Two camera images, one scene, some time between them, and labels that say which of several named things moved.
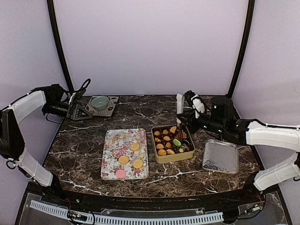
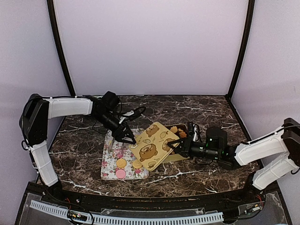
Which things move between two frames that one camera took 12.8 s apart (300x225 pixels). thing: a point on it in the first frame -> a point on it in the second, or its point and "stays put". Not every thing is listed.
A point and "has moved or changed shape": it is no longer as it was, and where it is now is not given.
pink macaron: (120, 174) stays put
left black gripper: (73, 111) -> (118, 134)
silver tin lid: (221, 156) has moved or changed shape
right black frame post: (250, 16) stays put
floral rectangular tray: (124, 154) stays put
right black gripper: (190, 115) -> (185, 148)
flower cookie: (173, 129) stays put
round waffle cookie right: (138, 163) stays put
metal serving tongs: (180, 110) -> (123, 145)
